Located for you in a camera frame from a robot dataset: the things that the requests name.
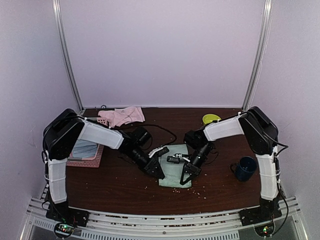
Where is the green towel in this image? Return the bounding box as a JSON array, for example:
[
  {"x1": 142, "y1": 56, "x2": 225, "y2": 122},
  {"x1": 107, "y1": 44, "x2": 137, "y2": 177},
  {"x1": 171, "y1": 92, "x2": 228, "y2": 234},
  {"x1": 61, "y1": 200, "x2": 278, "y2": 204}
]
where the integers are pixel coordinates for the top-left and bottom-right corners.
[{"x1": 158, "y1": 144, "x2": 192, "y2": 189}]

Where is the left aluminium frame post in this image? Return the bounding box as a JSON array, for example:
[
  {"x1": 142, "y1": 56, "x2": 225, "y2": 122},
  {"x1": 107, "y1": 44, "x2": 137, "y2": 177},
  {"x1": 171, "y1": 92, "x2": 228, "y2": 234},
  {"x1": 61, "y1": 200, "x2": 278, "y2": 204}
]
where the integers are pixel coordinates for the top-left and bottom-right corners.
[{"x1": 52, "y1": 0, "x2": 84, "y2": 112}]

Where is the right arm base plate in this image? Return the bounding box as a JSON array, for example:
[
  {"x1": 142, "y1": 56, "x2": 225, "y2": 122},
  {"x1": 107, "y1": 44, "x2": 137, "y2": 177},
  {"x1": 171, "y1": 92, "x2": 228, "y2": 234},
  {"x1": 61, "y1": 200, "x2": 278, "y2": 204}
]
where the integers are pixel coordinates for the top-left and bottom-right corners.
[{"x1": 239, "y1": 206, "x2": 282, "y2": 226}]

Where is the folded blue towel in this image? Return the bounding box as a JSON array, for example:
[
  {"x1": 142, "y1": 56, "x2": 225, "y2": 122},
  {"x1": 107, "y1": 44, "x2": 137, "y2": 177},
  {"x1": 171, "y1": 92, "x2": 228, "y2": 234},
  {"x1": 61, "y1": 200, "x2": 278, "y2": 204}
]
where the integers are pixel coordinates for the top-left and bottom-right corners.
[{"x1": 71, "y1": 140, "x2": 98, "y2": 158}]

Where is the right round circuit board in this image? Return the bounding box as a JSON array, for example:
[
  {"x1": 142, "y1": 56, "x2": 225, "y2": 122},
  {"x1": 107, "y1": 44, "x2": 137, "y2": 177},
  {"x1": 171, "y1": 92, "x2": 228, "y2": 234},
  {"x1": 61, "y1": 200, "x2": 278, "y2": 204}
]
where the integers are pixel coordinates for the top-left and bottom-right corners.
[{"x1": 254, "y1": 222, "x2": 275, "y2": 238}]

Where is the yellow-green bowl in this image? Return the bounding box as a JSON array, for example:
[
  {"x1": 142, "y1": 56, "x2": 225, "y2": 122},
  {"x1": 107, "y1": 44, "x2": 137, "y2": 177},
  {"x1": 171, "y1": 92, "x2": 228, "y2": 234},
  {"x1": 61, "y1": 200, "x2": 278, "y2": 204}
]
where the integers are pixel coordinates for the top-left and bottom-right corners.
[{"x1": 202, "y1": 113, "x2": 222, "y2": 125}]

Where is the right aluminium frame post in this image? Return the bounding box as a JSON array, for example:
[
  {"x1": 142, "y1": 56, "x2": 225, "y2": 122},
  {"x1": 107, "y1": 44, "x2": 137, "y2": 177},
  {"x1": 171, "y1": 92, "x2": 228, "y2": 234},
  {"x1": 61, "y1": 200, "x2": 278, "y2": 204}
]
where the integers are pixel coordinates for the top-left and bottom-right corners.
[{"x1": 241, "y1": 0, "x2": 273, "y2": 111}]

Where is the dark blue mug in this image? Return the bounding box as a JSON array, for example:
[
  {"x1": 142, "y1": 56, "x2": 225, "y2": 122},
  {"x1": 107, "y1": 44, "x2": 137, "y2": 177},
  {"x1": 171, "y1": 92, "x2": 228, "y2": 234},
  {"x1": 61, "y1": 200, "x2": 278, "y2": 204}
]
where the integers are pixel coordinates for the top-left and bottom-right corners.
[{"x1": 229, "y1": 156, "x2": 258, "y2": 182}]

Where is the left round circuit board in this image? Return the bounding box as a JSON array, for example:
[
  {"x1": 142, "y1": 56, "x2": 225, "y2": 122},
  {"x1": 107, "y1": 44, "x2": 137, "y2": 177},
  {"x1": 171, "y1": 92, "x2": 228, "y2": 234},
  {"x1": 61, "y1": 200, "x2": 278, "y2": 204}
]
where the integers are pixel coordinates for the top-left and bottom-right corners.
[{"x1": 53, "y1": 222, "x2": 75, "y2": 238}]

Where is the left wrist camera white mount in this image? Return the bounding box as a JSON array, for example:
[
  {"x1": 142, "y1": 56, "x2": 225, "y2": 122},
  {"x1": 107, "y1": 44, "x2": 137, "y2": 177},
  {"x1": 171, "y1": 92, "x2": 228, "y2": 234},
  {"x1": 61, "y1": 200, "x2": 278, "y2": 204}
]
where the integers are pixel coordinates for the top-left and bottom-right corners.
[{"x1": 148, "y1": 146, "x2": 170, "y2": 158}]

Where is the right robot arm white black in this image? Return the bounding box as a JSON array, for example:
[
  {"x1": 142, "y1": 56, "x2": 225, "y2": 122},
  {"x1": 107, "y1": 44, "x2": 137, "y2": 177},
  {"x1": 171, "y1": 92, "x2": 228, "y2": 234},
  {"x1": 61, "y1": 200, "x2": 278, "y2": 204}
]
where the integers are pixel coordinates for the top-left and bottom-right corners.
[{"x1": 180, "y1": 106, "x2": 288, "y2": 221}]

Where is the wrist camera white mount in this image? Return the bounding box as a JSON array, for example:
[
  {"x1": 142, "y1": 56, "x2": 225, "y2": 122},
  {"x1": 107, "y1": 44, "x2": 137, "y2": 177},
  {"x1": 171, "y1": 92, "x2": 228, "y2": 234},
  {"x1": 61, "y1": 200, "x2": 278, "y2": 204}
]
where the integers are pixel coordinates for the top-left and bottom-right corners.
[
  {"x1": 166, "y1": 153, "x2": 190, "y2": 164},
  {"x1": 148, "y1": 146, "x2": 170, "y2": 158}
]

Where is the aluminium frame post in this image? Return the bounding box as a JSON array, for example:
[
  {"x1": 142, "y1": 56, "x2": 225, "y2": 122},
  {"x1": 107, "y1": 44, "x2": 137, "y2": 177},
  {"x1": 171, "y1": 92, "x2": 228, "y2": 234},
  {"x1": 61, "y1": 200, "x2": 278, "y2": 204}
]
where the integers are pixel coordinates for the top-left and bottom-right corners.
[
  {"x1": 52, "y1": 0, "x2": 84, "y2": 112},
  {"x1": 241, "y1": 0, "x2": 273, "y2": 111}
]

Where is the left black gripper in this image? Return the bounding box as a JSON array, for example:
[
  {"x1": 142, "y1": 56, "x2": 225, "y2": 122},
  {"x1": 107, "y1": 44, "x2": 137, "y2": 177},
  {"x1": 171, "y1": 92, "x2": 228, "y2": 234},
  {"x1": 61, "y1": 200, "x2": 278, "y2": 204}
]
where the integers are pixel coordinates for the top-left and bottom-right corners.
[{"x1": 125, "y1": 146, "x2": 165, "y2": 179}]

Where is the front aluminium rail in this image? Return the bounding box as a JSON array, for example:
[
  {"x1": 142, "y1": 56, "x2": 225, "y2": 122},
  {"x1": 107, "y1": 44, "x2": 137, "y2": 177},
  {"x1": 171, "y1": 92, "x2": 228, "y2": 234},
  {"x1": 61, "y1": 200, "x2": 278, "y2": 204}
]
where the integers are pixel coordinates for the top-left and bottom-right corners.
[{"x1": 17, "y1": 197, "x2": 311, "y2": 240}]

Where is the pink plastic basket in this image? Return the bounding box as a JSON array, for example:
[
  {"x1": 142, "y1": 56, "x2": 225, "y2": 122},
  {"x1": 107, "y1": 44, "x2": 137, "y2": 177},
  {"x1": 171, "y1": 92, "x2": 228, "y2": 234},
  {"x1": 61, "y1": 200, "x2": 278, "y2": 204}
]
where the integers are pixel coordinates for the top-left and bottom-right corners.
[{"x1": 65, "y1": 117, "x2": 111, "y2": 169}]

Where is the round circuit board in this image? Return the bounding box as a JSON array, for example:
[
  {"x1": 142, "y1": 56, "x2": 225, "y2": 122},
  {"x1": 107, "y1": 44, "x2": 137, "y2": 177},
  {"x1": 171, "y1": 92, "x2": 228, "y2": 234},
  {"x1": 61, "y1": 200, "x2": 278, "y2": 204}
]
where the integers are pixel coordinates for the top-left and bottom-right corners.
[
  {"x1": 53, "y1": 222, "x2": 75, "y2": 238},
  {"x1": 254, "y1": 222, "x2": 275, "y2": 238}
]

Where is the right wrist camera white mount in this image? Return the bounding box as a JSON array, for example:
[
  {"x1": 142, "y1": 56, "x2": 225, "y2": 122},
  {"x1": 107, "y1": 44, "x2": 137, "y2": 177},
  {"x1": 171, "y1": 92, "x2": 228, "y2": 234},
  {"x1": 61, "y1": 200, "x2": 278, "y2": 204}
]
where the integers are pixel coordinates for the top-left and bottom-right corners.
[{"x1": 166, "y1": 153, "x2": 190, "y2": 164}]

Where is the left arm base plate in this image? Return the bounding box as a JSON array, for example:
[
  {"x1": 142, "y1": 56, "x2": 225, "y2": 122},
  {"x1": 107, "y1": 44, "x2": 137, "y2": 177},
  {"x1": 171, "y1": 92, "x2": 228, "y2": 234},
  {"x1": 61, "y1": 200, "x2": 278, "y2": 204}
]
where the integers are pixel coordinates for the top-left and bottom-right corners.
[{"x1": 45, "y1": 208, "x2": 90, "y2": 227}]

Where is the pink towel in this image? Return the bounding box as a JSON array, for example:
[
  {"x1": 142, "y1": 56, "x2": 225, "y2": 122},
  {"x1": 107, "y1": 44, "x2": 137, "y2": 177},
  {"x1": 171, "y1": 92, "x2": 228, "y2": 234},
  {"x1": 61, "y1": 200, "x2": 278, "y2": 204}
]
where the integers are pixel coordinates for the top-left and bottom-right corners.
[{"x1": 98, "y1": 106, "x2": 145, "y2": 128}]

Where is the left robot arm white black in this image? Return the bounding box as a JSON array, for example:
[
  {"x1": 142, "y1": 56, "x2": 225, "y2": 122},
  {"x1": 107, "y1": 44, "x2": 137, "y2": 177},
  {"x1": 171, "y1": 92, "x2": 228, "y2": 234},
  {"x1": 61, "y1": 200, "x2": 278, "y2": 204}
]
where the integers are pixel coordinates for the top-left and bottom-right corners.
[{"x1": 42, "y1": 108, "x2": 165, "y2": 222}]

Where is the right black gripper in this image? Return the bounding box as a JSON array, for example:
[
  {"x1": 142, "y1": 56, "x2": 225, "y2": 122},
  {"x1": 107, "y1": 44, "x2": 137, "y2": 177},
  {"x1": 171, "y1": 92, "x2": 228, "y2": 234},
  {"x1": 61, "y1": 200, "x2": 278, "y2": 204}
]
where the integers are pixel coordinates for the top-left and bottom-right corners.
[{"x1": 181, "y1": 142, "x2": 213, "y2": 185}]

